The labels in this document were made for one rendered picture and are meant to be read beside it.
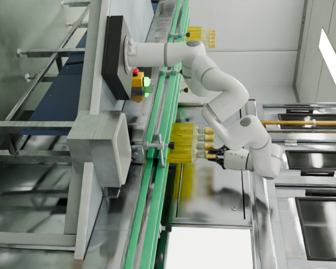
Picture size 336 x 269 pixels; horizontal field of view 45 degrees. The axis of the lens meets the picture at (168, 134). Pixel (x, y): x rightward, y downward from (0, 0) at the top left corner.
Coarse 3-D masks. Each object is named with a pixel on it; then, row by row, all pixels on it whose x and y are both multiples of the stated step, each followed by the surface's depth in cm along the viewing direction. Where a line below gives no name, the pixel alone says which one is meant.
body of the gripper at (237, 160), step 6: (240, 150) 169; (246, 150) 169; (228, 156) 169; (234, 156) 168; (240, 156) 167; (246, 156) 167; (228, 162) 171; (234, 162) 170; (240, 162) 169; (246, 162) 167; (228, 168) 173; (234, 168) 172; (240, 168) 171
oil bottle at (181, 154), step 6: (168, 150) 175; (174, 150) 175; (180, 150) 174; (186, 150) 174; (192, 150) 174; (168, 156) 174; (174, 156) 174; (180, 156) 174; (186, 156) 173; (192, 156) 173; (168, 162) 176; (174, 162) 176; (180, 162) 176; (186, 162) 175; (192, 162) 175
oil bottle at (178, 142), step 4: (172, 140) 180; (176, 140) 180; (180, 140) 180; (184, 140) 180; (188, 140) 180; (192, 140) 179; (196, 140) 180; (176, 144) 178; (180, 144) 178; (184, 144) 178; (188, 144) 177; (192, 144) 177; (196, 144) 178; (196, 148) 178
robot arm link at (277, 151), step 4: (272, 144) 159; (272, 148) 158; (276, 148) 158; (280, 148) 159; (272, 152) 157; (276, 152) 157; (280, 152) 158; (276, 156) 157; (280, 156) 158; (280, 168) 165
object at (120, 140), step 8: (120, 120) 141; (120, 128) 150; (120, 136) 152; (128, 136) 152; (120, 144) 154; (128, 144) 154; (120, 152) 157; (128, 152) 157; (120, 160) 156; (128, 160) 156; (120, 168) 140; (128, 168) 153; (120, 176) 142
